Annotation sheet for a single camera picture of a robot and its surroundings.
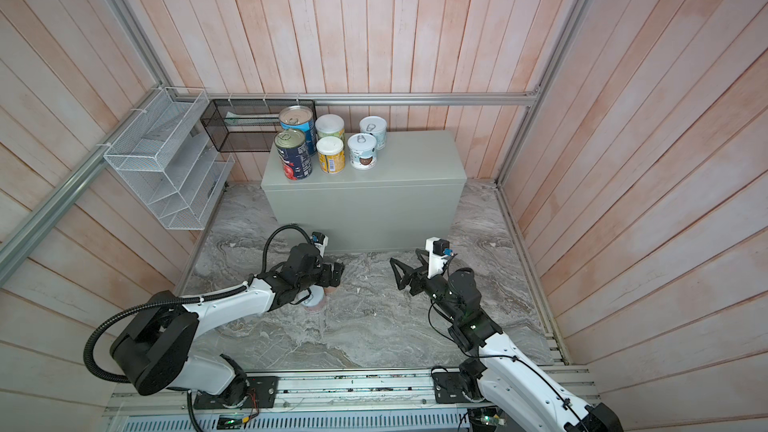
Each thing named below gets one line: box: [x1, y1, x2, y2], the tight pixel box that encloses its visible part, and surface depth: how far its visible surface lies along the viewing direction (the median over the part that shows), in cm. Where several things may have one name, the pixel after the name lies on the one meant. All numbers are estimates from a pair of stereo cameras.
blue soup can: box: [279, 105, 317, 157], surface depth 74 cm
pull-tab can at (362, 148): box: [347, 132, 377, 170], surface depth 76 cm
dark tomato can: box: [274, 129, 313, 181], surface depth 70 cm
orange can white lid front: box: [316, 135, 346, 175], surface depth 73 cm
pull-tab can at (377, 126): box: [359, 115, 387, 150], surface depth 81 cm
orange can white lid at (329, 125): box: [315, 114, 345, 142], surface depth 77 cm
